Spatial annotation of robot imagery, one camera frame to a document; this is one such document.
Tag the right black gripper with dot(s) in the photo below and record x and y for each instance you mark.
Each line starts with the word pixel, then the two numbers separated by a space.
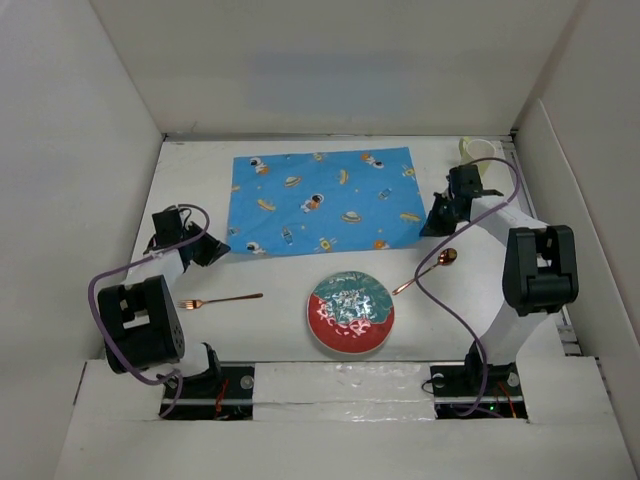
pixel 433 227

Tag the red and teal plate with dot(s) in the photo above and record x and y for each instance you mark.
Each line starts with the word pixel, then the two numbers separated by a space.
pixel 351 313

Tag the pale green mug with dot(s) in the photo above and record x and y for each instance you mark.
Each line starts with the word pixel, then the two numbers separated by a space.
pixel 471 149

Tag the copper spoon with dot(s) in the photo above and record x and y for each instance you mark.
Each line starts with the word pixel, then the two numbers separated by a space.
pixel 445 257

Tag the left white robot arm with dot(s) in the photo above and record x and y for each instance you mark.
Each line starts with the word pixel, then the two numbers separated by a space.
pixel 133 306

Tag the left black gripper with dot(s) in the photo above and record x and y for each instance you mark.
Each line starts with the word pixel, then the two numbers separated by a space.
pixel 213 250

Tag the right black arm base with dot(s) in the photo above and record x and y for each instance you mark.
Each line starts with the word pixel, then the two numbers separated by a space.
pixel 464 391

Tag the copper fork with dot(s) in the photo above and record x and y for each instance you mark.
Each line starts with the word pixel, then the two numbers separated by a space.
pixel 194 304

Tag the blue space-print placemat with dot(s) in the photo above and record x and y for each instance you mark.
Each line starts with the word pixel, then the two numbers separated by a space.
pixel 322 202

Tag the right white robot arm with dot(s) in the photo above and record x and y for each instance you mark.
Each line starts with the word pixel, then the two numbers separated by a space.
pixel 539 274

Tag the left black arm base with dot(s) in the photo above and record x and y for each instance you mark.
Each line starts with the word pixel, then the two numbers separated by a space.
pixel 228 398

